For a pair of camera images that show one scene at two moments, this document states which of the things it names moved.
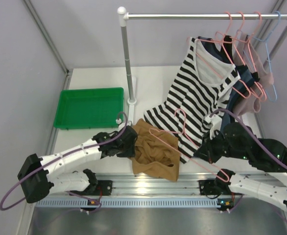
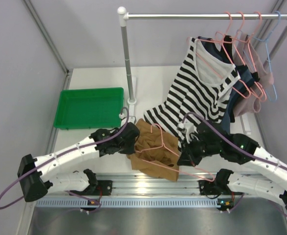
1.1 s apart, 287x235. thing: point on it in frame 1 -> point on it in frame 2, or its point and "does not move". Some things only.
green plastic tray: (95, 107) does not move
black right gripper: (205, 151) -> (187, 156)
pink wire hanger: (183, 130) -> (164, 146)
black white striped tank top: (203, 85) does not move
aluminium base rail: (128, 191) does not move
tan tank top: (157, 153) does not move
